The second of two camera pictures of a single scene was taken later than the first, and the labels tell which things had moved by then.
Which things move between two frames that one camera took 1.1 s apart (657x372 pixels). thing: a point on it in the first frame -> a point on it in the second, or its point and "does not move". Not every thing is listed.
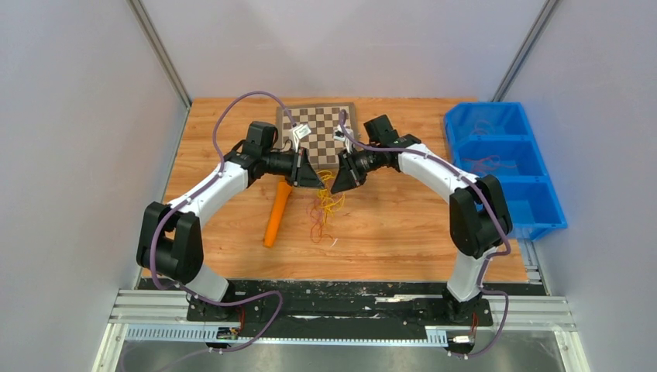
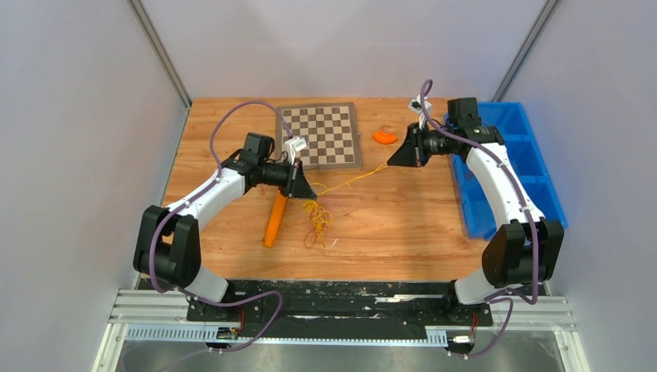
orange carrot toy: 283,190 does not move
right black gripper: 349,176 -> 410,155
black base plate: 340,311 does not move
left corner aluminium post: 149,30 does not move
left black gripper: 302,173 -> 301,188
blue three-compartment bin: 495,138 does not move
